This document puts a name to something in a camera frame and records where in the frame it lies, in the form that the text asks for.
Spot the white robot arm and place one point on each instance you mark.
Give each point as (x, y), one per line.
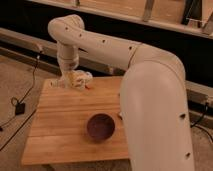
(153, 94)

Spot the black power adapter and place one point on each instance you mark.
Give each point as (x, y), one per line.
(20, 109)

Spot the dark purple bowl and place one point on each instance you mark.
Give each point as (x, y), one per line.
(100, 127)

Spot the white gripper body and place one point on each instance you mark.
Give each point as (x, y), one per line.
(67, 65)

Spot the wooden table board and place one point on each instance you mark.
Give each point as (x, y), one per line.
(58, 131)

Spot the clear plastic bottle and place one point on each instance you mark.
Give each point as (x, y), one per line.
(74, 79)

